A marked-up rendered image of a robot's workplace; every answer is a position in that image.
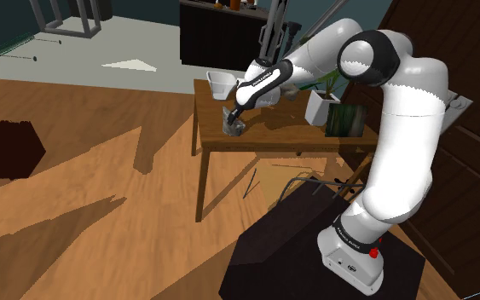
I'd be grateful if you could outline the white angular bowl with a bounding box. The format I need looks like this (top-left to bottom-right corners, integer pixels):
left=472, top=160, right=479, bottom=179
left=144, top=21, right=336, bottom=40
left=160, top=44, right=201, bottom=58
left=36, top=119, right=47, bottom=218
left=205, top=70, right=238, bottom=101

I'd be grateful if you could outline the brown wooden table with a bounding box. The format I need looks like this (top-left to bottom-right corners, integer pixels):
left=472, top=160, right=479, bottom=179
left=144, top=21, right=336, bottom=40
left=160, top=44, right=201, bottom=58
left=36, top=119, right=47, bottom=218
left=191, top=78, right=380, bottom=223

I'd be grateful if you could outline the small grey lump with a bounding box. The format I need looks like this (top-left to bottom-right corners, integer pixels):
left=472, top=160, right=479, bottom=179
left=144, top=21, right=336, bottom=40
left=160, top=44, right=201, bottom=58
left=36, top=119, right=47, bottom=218
left=281, top=84, right=299, bottom=101

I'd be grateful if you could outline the black cabinet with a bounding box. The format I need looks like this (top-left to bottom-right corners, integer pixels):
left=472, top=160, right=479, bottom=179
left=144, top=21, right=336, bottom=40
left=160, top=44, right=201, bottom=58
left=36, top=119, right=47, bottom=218
left=178, top=0, right=283, bottom=72

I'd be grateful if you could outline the green plant in white pot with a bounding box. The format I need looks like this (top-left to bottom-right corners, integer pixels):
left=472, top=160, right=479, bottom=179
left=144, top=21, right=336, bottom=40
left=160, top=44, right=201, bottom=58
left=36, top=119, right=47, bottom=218
left=298, top=69, right=350, bottom=127

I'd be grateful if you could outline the grey and black stand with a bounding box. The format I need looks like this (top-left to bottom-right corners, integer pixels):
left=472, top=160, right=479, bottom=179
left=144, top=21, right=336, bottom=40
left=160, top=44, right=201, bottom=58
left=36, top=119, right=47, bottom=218
left=257, top=0, right=304, bottom=67

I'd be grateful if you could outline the dark green box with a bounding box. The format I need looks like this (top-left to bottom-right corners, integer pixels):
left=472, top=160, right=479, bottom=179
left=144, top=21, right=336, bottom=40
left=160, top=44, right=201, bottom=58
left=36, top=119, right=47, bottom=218
left=325, top=102, right=368, bottom=139

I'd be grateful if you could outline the dark robot stand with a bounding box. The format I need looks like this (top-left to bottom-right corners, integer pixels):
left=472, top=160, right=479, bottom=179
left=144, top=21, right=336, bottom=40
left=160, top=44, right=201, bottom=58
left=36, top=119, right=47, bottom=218
left=217, top=176, right=427, bottom=300

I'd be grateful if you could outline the grey flat tray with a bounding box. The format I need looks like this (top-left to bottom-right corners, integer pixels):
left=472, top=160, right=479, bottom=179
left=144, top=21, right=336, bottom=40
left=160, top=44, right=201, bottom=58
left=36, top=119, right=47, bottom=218
left=439, top=89, right=474, bottom=135

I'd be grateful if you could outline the dark wooden wardrobe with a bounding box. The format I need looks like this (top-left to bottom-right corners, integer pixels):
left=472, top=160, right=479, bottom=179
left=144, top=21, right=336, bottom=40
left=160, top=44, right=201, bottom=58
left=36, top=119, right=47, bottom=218
left=338, top=0, right=480, bottom=300

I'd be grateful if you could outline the grey metal frame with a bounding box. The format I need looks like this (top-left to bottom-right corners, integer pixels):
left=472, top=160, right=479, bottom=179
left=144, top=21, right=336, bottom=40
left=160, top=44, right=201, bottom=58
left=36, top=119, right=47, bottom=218
left=28, top=0, right=102, bottom=40

